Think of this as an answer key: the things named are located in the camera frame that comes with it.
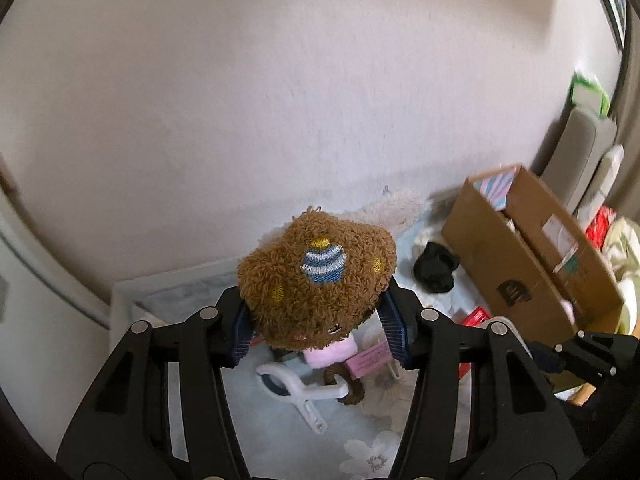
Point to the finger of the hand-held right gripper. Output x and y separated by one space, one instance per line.
546 358

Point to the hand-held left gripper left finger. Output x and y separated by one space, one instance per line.
239 332

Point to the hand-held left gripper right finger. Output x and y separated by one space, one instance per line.
395 332

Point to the brown scrunchie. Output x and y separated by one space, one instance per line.
352 393

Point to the brown plush toy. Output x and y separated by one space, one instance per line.
310 285

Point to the cardboard box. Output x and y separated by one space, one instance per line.
480 240

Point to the white desktop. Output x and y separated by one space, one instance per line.
122 305

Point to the pink paper box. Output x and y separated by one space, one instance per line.
370 360

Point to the black cloth bundle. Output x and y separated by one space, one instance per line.
436 267

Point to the red packet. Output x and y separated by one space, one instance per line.
475 316

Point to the white plastic clip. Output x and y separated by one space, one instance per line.
312 392

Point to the light blue floral blanket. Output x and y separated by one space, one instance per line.
280 440

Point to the white fluffy cloth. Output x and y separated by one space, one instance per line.
392 210

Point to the pale green cloth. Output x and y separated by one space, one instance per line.
625 250

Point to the red plastic bag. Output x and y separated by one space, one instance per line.
600 230

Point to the pastel striped packet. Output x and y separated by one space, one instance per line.
495 187

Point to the white pillow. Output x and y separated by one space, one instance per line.
602 185

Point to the grey cushion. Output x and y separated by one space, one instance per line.
580 155

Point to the green packet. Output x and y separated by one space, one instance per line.
590 92

